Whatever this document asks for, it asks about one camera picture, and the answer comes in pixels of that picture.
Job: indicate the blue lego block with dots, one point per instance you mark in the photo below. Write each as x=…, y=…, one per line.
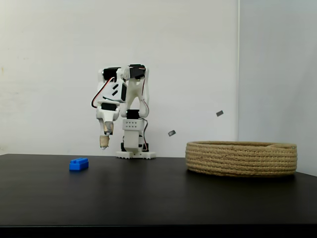
x=78, y=164

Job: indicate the grey tape piece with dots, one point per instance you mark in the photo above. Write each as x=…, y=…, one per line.
x=219, y=113
x=171, y=133

